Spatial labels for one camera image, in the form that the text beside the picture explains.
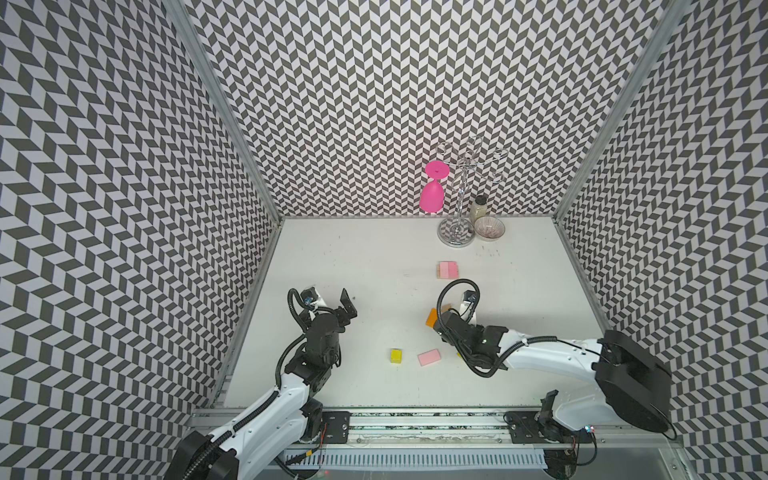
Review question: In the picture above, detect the pink striped bowl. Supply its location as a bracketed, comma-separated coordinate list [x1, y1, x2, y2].
[474, 216, 506, 242]

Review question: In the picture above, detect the pink plastic wine glass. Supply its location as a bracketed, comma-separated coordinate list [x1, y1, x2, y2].
[419, 160, 450, 213]

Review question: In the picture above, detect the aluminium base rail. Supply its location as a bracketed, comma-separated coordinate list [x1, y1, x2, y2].
[278, 407, 697, 479]

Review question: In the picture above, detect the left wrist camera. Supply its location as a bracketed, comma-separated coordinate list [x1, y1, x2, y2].
[299, 287, 327, 311]

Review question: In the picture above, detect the orange block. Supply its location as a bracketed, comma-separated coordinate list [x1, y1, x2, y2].
[425, 308, 438, 329]

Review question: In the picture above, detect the pink block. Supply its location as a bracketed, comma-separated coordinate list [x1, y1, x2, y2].
[438, 261, 450, 279]
[417, 349, 441, 367]
[448, 261, 459, 279]

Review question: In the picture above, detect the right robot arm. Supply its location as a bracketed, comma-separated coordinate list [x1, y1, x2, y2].
[430, 279, 677, 442]

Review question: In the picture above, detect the chrome glass holder stand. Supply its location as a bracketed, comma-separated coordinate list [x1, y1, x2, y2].
[437, 136, 510, 248]

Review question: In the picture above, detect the yellow cube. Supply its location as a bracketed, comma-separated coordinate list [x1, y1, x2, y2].
[389, 349, 403, 365]

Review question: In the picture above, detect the natural wood block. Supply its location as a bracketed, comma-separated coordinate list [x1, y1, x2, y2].
[437, 266, 459, 280]

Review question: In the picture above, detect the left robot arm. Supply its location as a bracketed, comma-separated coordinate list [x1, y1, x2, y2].
[164, 288, 358, 479]

